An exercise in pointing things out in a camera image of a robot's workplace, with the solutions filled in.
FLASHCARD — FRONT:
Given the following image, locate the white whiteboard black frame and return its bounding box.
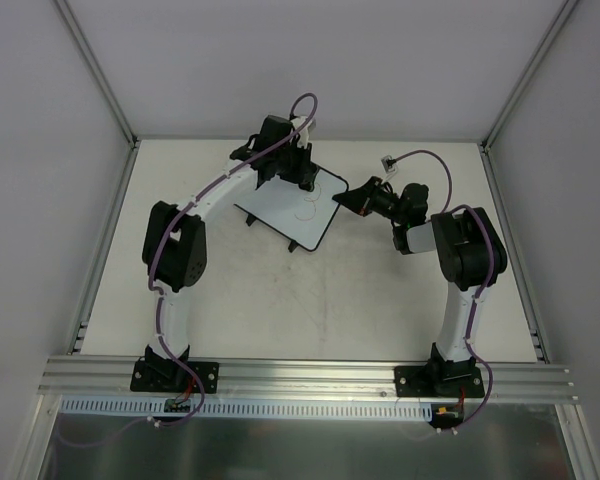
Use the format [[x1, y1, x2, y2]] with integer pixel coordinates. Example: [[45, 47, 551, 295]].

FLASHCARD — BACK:
[[235, 169, 349, 252]]

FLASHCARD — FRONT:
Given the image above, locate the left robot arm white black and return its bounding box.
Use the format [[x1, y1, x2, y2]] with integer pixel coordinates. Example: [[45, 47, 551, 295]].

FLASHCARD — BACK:
[[130, 115, 318, 392]]

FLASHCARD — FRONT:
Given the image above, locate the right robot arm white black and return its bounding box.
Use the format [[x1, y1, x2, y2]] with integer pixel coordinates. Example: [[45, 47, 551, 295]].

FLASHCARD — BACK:
[[333, 177, 508, 399]]

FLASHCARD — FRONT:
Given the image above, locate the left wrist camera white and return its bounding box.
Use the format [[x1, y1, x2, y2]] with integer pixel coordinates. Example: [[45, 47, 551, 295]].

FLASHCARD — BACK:
[[291, 116, 315, 149]]

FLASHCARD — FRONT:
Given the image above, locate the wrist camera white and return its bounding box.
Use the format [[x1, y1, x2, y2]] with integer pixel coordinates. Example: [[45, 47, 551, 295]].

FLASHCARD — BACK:
[[291, 116, 315, 149], [380, 155, 398, 183]]

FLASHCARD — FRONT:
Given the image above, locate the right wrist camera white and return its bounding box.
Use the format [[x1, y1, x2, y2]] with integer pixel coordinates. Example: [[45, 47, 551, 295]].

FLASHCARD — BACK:
[[380, 155, 398, 183]]

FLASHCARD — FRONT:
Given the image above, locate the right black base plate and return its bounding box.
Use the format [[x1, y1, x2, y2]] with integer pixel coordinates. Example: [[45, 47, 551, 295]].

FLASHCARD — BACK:
[[393, 365, 485, 399]]

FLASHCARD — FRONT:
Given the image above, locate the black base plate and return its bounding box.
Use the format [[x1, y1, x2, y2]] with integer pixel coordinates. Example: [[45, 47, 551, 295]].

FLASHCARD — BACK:
[[393, 365, 485, 399], [130, 357, 220, 394]]

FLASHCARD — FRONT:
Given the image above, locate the left aluminium corner post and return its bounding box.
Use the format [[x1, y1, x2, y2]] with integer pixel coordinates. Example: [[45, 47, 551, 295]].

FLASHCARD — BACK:
[[54, 0, 140, 149]]

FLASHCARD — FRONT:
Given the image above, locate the aluminium corner post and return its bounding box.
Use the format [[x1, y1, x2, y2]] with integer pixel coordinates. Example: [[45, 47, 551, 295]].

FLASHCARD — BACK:
[[481, 0, 581, 150], [54, 0, 140, 149]]

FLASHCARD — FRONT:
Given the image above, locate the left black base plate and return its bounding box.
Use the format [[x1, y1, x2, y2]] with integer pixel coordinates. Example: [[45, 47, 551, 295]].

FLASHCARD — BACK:
[[130, 357, 220, 394]]

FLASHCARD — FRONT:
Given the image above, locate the right aluminium corner post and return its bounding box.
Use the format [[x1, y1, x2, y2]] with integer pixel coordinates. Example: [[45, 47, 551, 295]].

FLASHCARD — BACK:
[[481, 0, 581, 150]]

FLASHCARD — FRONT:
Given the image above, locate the aluminium front rail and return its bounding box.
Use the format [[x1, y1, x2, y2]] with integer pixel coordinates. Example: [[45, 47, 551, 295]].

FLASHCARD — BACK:
[[38, 355, 580, 404]]

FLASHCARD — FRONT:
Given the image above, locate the white slotted cable duct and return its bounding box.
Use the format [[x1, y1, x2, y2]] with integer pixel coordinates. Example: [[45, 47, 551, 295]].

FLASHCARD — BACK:
[[59, 396, 433, 422]]

